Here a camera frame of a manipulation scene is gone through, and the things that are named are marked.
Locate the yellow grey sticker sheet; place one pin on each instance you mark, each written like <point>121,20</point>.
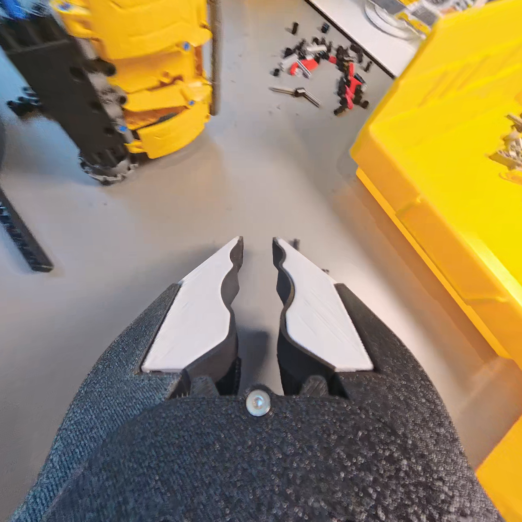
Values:
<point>424,12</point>

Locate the long black toy beam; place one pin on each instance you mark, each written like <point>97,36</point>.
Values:
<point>24,236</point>

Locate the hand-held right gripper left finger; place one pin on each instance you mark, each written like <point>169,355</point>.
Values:
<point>192,326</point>

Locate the small red black parts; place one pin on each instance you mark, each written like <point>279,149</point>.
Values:
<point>342,77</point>

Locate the yellow plastic bin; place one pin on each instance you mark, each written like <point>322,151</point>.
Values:
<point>504,481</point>
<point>440,179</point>

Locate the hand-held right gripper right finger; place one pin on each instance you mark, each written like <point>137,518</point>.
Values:
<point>326,326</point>

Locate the yellow toy block robot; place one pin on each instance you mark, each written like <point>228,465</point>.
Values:
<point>147,65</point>

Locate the loose metal parts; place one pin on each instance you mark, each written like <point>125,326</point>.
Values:
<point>510,147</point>

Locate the grey desk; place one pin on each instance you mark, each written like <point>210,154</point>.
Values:
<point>163,212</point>

